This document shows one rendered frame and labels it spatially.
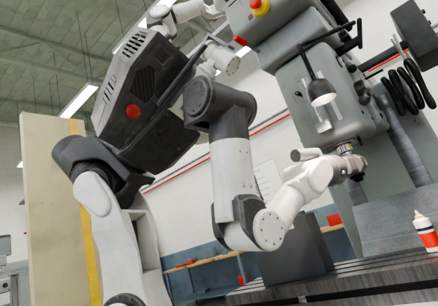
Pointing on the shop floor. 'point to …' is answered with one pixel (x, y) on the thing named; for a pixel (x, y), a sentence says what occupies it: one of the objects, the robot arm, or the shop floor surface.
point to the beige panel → (56, 220)
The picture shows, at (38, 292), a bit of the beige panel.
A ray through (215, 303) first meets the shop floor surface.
